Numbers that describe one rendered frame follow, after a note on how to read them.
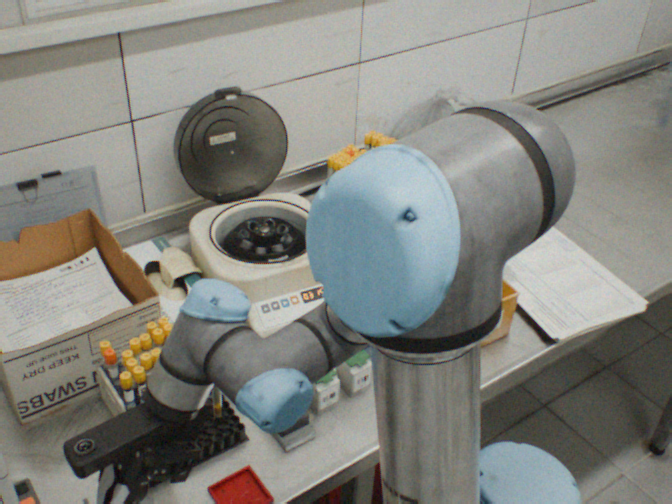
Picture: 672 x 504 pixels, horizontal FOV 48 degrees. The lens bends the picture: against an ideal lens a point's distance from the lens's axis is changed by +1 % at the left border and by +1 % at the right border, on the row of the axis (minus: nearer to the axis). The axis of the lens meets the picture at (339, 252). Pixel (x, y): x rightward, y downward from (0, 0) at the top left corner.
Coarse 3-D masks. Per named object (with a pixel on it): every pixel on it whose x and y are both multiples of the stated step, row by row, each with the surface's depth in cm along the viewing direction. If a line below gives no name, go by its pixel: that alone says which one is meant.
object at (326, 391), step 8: (328, 376) 116; (336, 376) 117; (320, 384) 116; (328, 384) 116; (336, 384) 117; (320, 392) 115; (328, 392) 117; (336, 392) 118; (320, 400) 116; (328, 400) 118; (336, 400) 119; (320, 408) 118; (328, 408) 119
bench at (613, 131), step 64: (640, 64) 228; (576, 128) 199; (640, 128) 200; (576, 192) 174; (640, 192) 175; (640, 256) 155; (512, 320) 138; (0, 384) 121; (512, 384) 208; (0, 448) 111; (256, 448) 113; (320, 448) 114
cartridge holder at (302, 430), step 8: (304, 416) 114; (296, 424) 113; (304, 424) 115; (280, 432) 113; (288, 432) 113; (296, 432) 114; (304, 432) 114; (312, 432) 114; (280, 440) 113; (288, 440) 113; (296, 440) 113; (304, 440) 114; (288, 448) 112
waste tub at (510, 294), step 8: (504, 280) 131; (504, 288) 132; (512, 288) 130; (504, 296) 132; (512, 296) 128; (504, 304) 128; (512, 304) 130; (504, 312) 130; (512, 312) 131; (504, 320) 131; (496, 328) 131; (504, 328) 133; (496, 336) 133; (504, 336) 134
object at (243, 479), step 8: (240, 472) 109; (248, 472) 109; (224, 480) 108; (232, 480) 108; (240, 480) 108; (248, 480) 108; (256, 480) 108; (208, 488) 106; (216, 488) 107; (224, 488) 107; (232, 488) 107; (240, 488) 107; (248, 488) 107; (256, 488) 107; (264, 488) 107; (216, 496) 105; (224, 496) 106; (232, 496) 106; (240, 496) 106; (248, 496) 106; (256, 496) 106; (264, 496) 106
